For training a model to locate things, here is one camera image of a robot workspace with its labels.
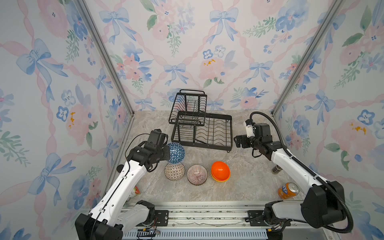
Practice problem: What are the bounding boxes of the blue triangle pattern bowl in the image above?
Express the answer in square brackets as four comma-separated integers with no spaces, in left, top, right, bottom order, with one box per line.
[167,143,185,164]

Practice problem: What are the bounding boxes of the pink striped bowl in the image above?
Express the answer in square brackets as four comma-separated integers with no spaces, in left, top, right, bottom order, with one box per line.
[187,165,208,186]

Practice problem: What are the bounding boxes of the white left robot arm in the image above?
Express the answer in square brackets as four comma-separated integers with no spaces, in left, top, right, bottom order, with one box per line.
[75,129,170,240]

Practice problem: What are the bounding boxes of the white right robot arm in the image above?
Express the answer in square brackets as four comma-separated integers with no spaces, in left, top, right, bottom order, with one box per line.
[234,120,353,229]

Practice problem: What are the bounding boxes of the small dark spice jar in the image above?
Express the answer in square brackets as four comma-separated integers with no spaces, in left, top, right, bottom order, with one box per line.
[272,165,283,175]

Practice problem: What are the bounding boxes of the brown dotted pattern bowl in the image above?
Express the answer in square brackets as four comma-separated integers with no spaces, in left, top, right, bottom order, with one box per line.
[165,163,185,181]

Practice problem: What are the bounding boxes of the green snack packet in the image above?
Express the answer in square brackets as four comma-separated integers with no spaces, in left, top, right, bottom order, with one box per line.
[129,186,141,198]

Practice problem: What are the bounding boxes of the orange plastic bowl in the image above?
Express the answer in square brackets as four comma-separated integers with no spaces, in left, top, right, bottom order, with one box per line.
[211,161,231,180]

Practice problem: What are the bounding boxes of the orange soda can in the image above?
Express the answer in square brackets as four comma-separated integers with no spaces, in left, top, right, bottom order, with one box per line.
[278,182,300,200]

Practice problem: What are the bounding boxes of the yellow plastic bowl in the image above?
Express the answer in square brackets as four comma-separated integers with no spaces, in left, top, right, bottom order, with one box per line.
[212,176,230,183]

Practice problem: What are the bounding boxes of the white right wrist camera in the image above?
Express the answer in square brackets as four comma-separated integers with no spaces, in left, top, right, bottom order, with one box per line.
[244,119,255,138]

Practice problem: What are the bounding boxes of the black corrugated cable conduit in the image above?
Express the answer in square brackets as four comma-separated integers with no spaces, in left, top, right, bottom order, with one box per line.
[249,111,354,234]

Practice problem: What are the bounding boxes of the black wire dish rack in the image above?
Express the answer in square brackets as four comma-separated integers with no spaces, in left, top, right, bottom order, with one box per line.
[169,90,233,153]

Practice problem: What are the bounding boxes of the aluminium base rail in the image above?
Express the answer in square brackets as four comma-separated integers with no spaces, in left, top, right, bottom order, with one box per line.
[123,201,338,240]

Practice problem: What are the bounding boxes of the aluminium frame post right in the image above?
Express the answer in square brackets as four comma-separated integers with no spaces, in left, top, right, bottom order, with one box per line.
[271,0,344,117]

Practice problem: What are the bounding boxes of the aluminium frame post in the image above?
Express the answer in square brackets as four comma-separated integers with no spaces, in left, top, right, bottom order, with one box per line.
[271,0,344,117]
[74,0,134,117]

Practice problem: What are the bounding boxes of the aluminium frame post left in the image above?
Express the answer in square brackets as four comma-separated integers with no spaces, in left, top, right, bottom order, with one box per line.
[74,0,134,117]

